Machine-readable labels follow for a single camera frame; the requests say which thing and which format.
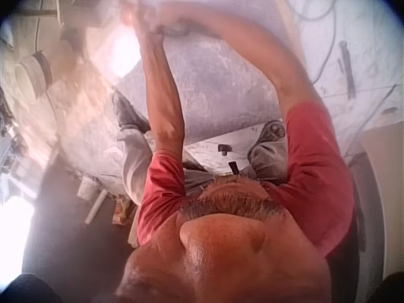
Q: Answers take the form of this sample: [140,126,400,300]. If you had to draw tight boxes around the person's legs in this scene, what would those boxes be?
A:
[112,90,288,206]

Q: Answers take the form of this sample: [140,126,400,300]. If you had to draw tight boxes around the white cup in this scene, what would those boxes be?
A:
[78,177,95,198]

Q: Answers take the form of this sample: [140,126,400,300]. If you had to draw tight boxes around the grey stone slab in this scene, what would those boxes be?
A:
[116,30,285,146]

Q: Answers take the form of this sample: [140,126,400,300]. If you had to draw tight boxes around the colourful printed packet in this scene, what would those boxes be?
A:
[112,197,132,225]

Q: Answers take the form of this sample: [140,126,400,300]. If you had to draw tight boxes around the person's right hand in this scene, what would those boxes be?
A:
[157,8,205,36]

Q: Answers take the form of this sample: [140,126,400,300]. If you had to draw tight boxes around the person's left hand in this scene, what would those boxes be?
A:
[131,0,167,41]

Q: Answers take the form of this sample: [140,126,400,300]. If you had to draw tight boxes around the white plastic tube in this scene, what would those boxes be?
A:
[84,188,108,225]

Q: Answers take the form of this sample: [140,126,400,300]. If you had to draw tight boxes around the white plastic bucket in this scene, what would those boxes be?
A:
[14,50,54,99]

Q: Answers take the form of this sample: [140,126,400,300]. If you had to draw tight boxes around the dark long hand tool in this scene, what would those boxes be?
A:
[338,40,357,100]

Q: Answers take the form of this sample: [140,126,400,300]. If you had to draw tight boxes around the grey power cable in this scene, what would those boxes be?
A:
[295,0,340,86]

